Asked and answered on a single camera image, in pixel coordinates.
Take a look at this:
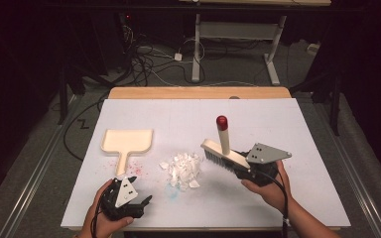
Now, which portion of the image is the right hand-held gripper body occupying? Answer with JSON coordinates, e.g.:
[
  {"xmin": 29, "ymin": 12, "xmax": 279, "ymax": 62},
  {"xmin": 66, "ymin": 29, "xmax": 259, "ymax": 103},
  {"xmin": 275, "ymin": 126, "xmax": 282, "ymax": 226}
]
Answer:
[{"xmin": 244, "ymin": 142, "xmax": 293, "ymax": 187}]

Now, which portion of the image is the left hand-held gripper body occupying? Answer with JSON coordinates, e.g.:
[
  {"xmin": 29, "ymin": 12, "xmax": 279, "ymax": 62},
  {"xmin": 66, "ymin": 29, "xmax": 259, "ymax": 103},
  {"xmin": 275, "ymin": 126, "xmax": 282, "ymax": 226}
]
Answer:
[{"xmin": 99, "ymin": 178, "xmax": 146, "ymax": 222}]

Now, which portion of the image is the cream brush with red tip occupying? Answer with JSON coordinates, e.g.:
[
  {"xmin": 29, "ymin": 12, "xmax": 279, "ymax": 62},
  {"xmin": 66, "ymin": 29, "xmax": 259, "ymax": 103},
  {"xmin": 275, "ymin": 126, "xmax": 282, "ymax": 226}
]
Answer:
[{"xmin": 200, "ymin": 115, "xmax": 252, "ymax": 175}]

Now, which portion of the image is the cream plastic dustpan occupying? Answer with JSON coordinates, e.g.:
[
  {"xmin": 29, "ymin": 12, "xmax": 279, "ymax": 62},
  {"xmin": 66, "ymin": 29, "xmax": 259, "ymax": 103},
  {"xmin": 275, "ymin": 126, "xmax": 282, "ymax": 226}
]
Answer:
[{"xmin": 99, "ymin": 128, "xmax": 154, "ymax": 178}]

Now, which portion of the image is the pile of white paper scraps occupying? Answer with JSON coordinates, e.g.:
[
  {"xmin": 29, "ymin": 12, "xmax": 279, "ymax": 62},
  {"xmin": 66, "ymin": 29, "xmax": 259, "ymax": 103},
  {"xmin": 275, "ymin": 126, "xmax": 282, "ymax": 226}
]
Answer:
[{"xmin": 159, "ymin": 152, "xmax": 203, "ymax": 192}]

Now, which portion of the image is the person's right hand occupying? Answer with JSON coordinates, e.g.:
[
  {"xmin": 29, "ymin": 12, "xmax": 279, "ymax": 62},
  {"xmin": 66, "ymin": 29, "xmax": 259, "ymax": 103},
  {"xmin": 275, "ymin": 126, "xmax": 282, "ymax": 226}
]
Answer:
[{"xmin": 241, "ymin": 160, "xmax": 294, "ymax": 214}]

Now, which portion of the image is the person's left hand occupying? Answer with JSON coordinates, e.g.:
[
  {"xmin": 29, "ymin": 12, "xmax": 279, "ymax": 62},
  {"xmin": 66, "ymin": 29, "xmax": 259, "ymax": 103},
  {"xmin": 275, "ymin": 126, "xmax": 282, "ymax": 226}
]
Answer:
[{"xmin": 78, "ymin": 178, "xmax": 135, "ymax": 238}]

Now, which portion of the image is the white board table cover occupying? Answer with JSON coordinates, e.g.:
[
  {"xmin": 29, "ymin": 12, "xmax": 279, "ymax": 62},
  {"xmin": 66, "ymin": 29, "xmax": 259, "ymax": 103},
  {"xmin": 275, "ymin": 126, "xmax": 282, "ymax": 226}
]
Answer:
[{"xmin": 60, "ymin": 97, "xmax": 351, "ymax": 230}]

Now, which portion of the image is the wooden table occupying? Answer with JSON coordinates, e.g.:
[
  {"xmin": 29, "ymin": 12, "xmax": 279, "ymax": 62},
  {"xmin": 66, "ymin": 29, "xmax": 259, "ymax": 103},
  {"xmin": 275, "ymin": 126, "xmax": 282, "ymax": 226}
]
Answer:
[{"xmin": 68, "ymin": 86, "xmax": 341, "ymax": 232}]

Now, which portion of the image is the small white box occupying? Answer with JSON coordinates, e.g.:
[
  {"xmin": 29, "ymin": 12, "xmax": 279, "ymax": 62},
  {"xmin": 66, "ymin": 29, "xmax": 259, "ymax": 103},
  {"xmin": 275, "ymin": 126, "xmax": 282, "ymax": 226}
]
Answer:
[{"xmin": 307, "ymin": 43, "xmax": 321, "ymax": 56}]

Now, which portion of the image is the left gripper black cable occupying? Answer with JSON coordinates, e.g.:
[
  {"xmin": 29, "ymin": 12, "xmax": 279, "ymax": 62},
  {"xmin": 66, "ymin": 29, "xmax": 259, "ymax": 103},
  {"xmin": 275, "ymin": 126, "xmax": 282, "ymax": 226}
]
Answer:
[{"xmin": 89, "ymin": 197, "xmax": 104, "ymax": 238}]

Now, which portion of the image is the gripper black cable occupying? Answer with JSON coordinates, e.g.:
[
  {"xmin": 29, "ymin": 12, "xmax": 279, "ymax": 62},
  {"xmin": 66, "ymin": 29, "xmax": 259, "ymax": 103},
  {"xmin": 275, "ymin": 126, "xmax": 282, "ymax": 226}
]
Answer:
[
  {"xmin": 261, "ymin": 170, "xmax": 291, "ymax": 238},
  {"xmin": 89, "ymin": 197, "xmax": 104, "ymax": 238}
]

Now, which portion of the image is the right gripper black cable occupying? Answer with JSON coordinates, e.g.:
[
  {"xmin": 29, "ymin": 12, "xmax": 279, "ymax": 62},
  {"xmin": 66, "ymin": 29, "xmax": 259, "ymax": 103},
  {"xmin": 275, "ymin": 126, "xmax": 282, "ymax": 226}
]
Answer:
[{"xmin": 261, "ymin": 170, "xmax": 291, "ymax": 238}]

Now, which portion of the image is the black floor cable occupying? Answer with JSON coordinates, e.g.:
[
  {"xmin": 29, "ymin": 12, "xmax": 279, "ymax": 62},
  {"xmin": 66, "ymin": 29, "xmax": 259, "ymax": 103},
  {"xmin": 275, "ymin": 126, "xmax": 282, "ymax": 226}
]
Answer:
[{"xmin": 63, "ymin": 93, "xmax": 110, "ymax": 163}]

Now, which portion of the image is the metal floor rail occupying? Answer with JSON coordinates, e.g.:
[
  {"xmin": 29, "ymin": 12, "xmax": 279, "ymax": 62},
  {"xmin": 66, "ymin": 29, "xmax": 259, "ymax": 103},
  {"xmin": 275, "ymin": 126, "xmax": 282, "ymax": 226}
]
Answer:
[
  {"xmin": 311, "ymin": 98, "xmax": 381, "ymax": 238},
  {"xmin": 0, "ymin": 93, "xmax": 80, "ymax": 238}
]

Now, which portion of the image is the white floor cable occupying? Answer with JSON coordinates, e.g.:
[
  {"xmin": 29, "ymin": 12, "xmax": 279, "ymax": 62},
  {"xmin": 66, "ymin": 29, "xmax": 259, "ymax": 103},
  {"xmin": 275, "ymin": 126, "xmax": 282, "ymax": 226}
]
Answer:
[{"xmin": 145, "ymin": 67, "xmax": 257, "ymax": 88}]

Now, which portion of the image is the bundle of black floor cables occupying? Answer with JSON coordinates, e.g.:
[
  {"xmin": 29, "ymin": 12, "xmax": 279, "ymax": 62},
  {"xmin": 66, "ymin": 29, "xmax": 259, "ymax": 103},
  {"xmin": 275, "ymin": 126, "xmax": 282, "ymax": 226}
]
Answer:
[{"xmin": 122, "ymin": 26, "xmax": 206, "ymax": 87}]

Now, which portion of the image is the white metal desk frame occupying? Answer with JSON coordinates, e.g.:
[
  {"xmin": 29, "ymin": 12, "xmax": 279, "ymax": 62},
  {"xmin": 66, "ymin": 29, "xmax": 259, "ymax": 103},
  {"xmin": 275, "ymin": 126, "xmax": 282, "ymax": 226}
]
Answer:
[{"xmin": 178, "ymin": 0, "xmax": 332, "ymax": 86}]

